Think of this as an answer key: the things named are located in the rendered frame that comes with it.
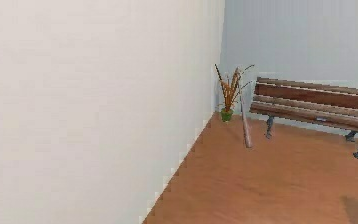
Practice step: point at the orange plant in green pot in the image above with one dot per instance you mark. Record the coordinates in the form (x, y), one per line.
(230, 93)

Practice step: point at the pale wooden baseball bat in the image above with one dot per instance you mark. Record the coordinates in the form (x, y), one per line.
(246, 130)

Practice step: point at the brown slatted wooden bench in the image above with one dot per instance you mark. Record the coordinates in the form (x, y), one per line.
(312, 100)

